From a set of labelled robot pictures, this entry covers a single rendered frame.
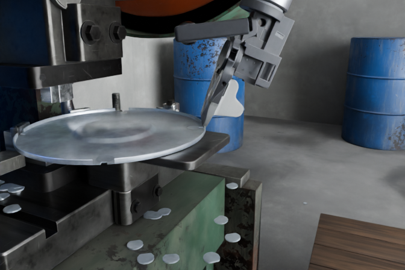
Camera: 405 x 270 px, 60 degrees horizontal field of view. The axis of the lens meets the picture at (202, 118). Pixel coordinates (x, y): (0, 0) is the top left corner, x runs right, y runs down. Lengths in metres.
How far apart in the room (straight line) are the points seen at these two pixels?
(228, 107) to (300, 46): 3.25
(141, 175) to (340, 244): 0.71
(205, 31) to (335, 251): 0.75
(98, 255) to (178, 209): 0.16
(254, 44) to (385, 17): 3.20
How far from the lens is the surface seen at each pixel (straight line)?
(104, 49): 0.57
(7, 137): 0.65
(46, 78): 0.55
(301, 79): 3.82
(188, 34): 0.55
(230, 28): 0.55
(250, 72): 0.56
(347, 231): 1.20
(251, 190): 0.75
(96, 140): 0.53
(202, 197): 0.65
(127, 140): 0.52
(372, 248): 1.15
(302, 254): 1.68
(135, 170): 0.55
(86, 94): 2.40
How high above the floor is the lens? 0.94
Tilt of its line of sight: 14 degrees down
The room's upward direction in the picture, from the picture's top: straight up
